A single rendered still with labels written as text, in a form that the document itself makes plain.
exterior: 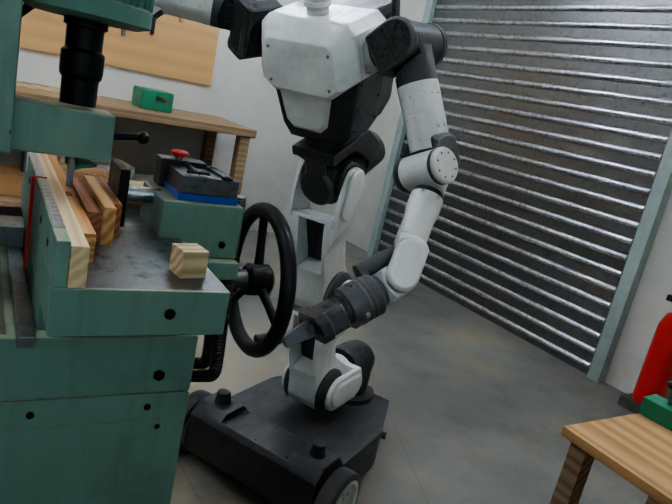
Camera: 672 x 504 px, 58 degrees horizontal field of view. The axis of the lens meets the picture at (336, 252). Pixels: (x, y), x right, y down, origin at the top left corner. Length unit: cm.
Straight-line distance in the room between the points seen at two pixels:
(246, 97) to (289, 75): 325
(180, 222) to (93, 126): 19
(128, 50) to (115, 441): 362
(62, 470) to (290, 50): 95
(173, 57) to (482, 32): 208
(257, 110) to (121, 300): 406
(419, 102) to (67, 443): 91
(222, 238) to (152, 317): 28
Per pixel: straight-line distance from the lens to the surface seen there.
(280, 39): 145
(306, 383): 192
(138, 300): 76
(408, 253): 120
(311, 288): 173
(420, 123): 132
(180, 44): 447
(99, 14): 92
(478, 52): 442
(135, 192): 102
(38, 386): 89
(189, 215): 99
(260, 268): 113
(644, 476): 155
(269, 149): 485
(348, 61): 138
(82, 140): 98
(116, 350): 88
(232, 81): 465
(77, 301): 75
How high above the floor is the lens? 117
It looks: 14 degrees down
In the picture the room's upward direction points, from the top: 13 degrees clockwise
